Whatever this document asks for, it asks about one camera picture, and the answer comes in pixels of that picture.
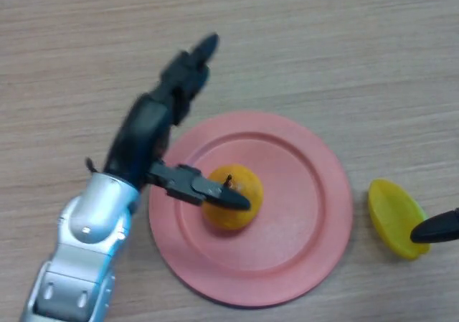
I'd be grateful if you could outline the yellow pear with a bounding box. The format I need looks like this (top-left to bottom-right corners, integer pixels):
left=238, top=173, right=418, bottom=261
left=202, top=163, right=265, bottom=231

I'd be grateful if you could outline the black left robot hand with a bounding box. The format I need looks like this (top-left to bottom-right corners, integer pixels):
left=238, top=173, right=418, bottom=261
left=103, top=32, right=251, bottom=212

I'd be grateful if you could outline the pink round plate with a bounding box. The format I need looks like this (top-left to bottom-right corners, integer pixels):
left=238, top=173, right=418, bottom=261
left=148, top=111, right=354, bottom=308

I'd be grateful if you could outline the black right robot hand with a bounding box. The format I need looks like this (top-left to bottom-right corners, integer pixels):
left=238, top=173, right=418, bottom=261
left=410, top=207, right=459, bottom=245

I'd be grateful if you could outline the yellow starfruit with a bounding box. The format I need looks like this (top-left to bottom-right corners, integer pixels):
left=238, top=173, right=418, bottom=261
left=369, top=179, right=431, bottom=262

